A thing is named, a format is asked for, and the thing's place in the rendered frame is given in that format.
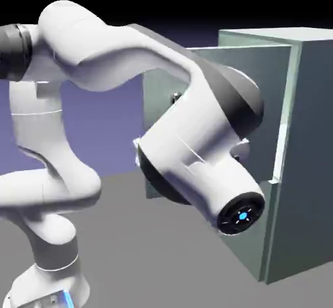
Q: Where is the pale green cabinet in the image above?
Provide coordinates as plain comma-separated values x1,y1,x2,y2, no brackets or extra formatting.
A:
217,27,333,285

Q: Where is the pale green cabinet door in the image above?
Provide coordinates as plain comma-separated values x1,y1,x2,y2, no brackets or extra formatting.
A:
142,44,292,200
217,179,278,285

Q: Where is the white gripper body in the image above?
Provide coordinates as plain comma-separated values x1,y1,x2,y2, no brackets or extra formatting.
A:
133,136,143,170

